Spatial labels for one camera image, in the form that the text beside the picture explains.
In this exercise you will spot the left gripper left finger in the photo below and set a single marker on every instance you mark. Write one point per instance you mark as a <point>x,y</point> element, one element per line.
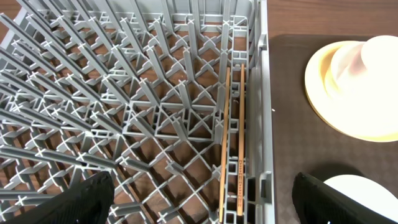
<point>87,202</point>

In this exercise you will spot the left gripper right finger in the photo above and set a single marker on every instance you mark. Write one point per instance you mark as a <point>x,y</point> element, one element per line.
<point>316,202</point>

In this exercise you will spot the light blue bowl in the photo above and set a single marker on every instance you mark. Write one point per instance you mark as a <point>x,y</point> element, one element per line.
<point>366,192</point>

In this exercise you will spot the wooden chopstick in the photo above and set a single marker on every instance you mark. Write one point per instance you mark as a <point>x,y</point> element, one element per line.
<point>240,205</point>
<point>224,147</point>

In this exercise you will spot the brown serving tray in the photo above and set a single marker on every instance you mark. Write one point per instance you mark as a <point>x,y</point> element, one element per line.
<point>302,142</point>

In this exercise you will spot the grey plastic dish rack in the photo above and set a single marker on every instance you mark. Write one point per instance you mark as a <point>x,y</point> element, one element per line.
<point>137,89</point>

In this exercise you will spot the yellow plate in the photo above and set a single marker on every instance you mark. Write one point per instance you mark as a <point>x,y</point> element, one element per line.
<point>324,99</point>

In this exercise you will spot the white cup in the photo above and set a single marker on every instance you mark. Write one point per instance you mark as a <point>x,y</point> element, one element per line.
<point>379,56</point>

